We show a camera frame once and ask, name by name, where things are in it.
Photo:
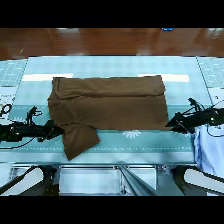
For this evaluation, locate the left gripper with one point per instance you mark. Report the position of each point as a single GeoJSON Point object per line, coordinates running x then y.
{"type": "Point", "coordinates": [46, 130]}

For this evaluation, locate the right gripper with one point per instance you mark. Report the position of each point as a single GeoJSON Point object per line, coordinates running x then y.
{"type": "Point", "coordinates": [192, 120]}

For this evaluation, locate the brown T-shirt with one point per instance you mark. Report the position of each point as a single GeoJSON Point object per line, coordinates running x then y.
{"type": "Point", "coordinates": [110, 103]}

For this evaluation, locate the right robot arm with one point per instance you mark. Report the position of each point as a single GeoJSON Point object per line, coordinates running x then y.
{"type": "Point", "coordinates": [213, 116]}

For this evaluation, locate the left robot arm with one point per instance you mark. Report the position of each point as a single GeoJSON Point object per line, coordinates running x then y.
{"type": "Point", "coordinates": [20, 130]}

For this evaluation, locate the light blue garment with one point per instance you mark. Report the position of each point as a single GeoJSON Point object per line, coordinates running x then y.
{"type": "Point", "coordinates": [210, 153]}

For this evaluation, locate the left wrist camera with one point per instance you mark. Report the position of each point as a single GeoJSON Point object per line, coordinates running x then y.
{"type": "Point", "coordinates": [32, 115]}

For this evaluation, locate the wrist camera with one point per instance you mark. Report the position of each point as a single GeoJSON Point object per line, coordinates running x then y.
{"type": "Point", "coordinates": [195, 106]}
{"type": "Point", "coordinates": [32, 115]}

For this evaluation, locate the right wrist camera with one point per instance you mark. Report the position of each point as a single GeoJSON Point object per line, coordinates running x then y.
{"type": "Point", "coordinates": [195, 106]}

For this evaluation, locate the silver frame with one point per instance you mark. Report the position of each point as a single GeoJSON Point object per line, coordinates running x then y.
{"type": "Point", "coordinates": [140, 183]}

